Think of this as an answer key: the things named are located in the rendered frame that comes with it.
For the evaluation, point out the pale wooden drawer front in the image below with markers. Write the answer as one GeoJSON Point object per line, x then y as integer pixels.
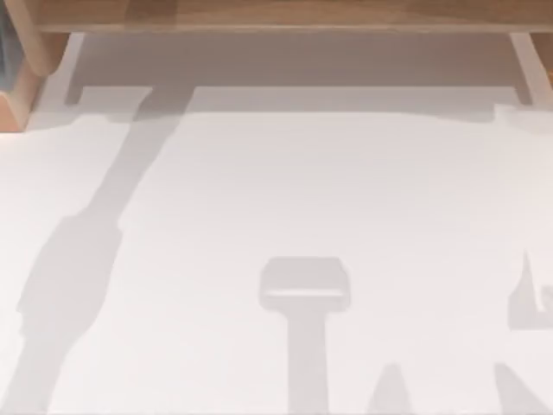
{"type": "Point", "coordinates": [26, 86]}

